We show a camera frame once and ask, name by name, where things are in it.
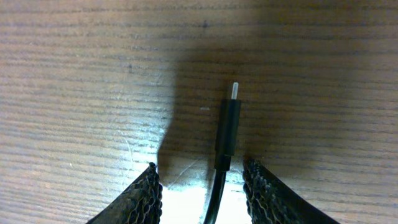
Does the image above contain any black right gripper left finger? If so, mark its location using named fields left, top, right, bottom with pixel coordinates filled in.
left=87, top=162, right=163, bottom=224

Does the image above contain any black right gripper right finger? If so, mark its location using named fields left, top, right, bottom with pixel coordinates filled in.
left=243, top=159, right=338, bottom=224

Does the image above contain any black USB charging cable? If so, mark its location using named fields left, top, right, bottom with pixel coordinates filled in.
left=203, top=82, right=242, bottom=224

